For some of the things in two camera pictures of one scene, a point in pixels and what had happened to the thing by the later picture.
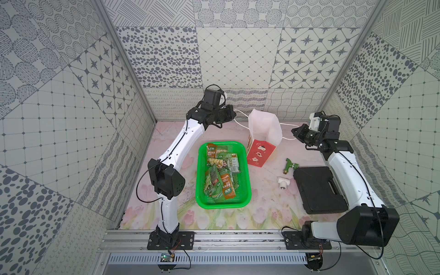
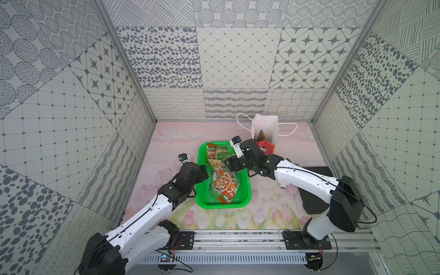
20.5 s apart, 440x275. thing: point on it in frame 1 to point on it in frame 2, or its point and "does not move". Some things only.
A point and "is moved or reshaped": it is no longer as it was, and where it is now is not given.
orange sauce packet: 228,189 is moved or reshaped
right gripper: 301,129 to 232,162
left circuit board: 167,257 does not move
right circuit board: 314,260 does not move
